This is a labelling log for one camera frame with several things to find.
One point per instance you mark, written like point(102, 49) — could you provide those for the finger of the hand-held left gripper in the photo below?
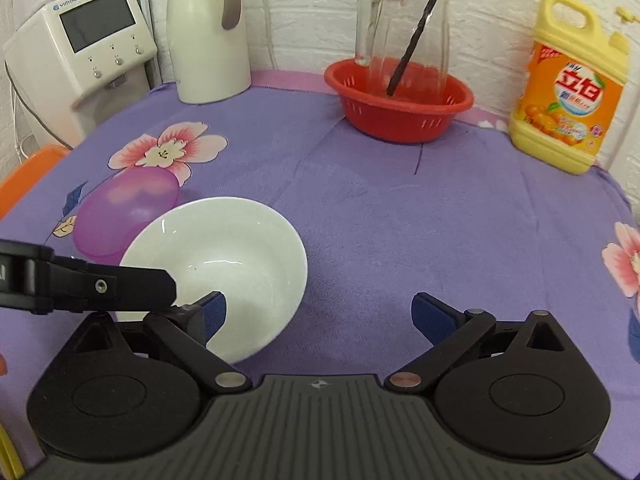
point(125, 287)

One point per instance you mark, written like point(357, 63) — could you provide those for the purple floral tablecloth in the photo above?
point(400, 235)

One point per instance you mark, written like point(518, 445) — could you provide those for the white thermos jug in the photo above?
point(205, 50)

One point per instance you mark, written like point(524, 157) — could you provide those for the purple plastic bowl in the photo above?
point(115, 215)

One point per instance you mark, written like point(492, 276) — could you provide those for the white bowl red pattern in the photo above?
point(235, 250)

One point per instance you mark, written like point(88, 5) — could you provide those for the yellow plastic plate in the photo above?
point(7, 455)

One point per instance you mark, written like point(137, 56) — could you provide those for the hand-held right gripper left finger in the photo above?
point(215, 315)

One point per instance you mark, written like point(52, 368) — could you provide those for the glass pitcher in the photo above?
point(380, 35)

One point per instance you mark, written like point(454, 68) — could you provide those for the yellow detergent bottle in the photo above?
point(565, 110)

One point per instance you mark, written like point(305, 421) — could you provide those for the white water dispenser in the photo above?
point(75, 70)

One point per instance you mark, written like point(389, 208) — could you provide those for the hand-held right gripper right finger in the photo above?
point(432, 317)

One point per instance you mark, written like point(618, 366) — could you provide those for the orange plastic basket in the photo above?
point(30, 170)

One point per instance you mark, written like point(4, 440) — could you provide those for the red plastic basket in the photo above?
point(400, 120)

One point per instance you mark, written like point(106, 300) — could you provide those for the black stirring stick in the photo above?
point(417, 35)

